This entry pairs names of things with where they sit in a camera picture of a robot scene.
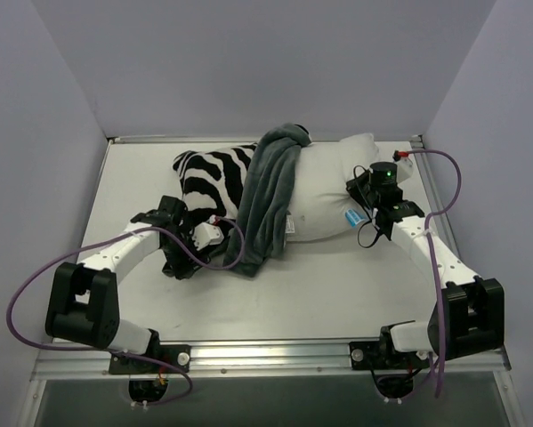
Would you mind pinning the aluminium rail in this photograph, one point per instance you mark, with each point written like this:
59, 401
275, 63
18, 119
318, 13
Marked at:
133, 139
208, 359
435, 195

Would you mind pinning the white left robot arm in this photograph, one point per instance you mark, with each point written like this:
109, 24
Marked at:
84, 302

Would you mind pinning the blue white pillow label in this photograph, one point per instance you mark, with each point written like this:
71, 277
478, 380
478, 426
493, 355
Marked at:
354, 218

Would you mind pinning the aluminium right side rail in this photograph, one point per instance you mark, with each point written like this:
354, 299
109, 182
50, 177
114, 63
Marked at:
435, 195

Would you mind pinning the grey green pillowcase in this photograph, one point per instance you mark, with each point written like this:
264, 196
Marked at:
266, 196

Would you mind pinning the aluminium front rail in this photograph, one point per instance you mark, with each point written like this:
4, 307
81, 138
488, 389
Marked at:
208, 359

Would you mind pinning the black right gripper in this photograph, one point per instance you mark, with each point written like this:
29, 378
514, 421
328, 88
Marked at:
359, 187

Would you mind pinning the aluminium back rail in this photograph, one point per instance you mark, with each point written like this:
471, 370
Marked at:
133, 139

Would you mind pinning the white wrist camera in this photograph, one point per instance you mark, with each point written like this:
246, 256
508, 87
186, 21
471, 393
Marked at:
206, 234
405, 166

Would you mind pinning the white pillow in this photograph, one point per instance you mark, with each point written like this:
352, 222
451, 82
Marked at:
320, 197

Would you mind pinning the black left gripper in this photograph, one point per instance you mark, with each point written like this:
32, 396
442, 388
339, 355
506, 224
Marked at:
180, 260

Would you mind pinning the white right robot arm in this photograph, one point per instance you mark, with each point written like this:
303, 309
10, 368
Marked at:
469, 314

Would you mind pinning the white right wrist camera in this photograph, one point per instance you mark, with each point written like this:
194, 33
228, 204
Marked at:
405, 166

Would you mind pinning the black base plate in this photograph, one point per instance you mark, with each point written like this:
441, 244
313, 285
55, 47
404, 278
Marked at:
381, 356
176, 355

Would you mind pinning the zebra striped pillowcase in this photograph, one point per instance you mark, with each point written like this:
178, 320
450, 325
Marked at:
211, 187

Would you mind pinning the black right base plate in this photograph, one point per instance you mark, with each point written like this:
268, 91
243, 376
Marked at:
381, 356

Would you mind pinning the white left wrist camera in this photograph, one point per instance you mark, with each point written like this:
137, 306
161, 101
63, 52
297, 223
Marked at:
206, 234

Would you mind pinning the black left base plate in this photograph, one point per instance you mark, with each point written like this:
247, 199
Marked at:
176, 355

